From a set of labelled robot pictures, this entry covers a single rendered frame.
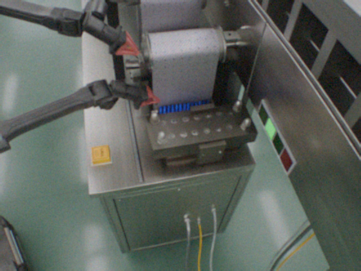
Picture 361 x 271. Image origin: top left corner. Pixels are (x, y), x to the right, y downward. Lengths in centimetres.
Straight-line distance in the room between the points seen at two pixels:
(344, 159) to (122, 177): 78
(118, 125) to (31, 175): 122
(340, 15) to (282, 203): 172
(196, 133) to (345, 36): 65
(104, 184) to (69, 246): 98
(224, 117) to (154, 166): 33
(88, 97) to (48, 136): 157
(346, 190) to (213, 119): 61
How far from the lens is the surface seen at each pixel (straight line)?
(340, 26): 70
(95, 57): 168
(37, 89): 299
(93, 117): 137
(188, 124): 115
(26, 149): 256
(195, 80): 115
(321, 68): 76
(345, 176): 74
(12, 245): 195
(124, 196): 121
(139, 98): 111
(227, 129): 115
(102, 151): 122
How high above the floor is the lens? 191
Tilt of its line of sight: 52 degrees down
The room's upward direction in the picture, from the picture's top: 4 degrees clockwise
